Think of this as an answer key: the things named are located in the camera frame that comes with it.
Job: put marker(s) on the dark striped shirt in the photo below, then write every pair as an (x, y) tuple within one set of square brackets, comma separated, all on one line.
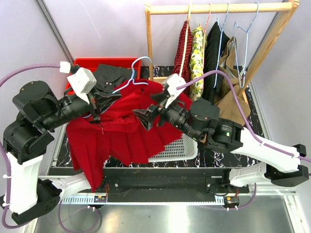
[(109, 78)]

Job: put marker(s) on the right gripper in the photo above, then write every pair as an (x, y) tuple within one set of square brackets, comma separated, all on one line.
[(146, 116)]

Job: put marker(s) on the tan garment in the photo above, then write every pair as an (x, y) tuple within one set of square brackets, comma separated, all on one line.
[(224, 100)]

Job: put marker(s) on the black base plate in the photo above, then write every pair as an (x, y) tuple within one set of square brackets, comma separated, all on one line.
[(154, 184)]

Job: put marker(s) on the red plastic bin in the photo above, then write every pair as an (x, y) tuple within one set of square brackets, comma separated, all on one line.
[(92, 64)]

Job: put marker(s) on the empty blue wire hanger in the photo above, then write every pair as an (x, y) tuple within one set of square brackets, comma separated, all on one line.
[(242, 72)]

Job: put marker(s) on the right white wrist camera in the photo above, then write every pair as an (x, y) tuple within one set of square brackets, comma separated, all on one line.
[(173, 87)]

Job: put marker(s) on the wooden hanger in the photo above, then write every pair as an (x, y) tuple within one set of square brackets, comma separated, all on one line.
[(186, 38)]

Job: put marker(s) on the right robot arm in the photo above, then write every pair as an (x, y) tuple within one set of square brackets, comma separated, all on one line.
[(278, 164)]

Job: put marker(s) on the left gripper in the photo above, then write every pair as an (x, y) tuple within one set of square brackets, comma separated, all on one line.
[(103, 103)]

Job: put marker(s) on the black garment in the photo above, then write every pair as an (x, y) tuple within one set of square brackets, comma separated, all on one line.
[(215, 45)]

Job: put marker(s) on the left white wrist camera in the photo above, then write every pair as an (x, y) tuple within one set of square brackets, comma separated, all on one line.
[(82, 82)]

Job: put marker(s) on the white cable duct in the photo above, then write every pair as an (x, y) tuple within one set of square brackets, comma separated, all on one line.
[(104, 200)]

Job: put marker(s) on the white plastic basket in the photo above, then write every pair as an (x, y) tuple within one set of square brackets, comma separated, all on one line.
[(184, 148)]

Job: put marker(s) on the light blue wire hanger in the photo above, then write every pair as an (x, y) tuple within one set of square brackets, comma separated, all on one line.
[(132, 80)]

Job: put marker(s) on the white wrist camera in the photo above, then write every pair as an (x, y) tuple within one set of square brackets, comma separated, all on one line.
[(82, 82), (173, 87)]

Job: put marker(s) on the red polka dot garment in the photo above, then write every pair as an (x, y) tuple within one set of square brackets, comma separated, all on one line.
[(179, 53)]

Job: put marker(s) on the red skirt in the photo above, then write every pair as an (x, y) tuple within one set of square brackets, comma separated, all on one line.
[(119, 134)]

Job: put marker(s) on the yellow floral garment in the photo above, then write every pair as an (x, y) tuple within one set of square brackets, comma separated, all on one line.
[(196, 63)]

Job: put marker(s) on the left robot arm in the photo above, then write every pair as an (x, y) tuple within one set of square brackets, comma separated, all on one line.
[(25, 142)]

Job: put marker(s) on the pink wire hanger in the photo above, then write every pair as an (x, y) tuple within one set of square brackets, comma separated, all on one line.
[(207, 21)]

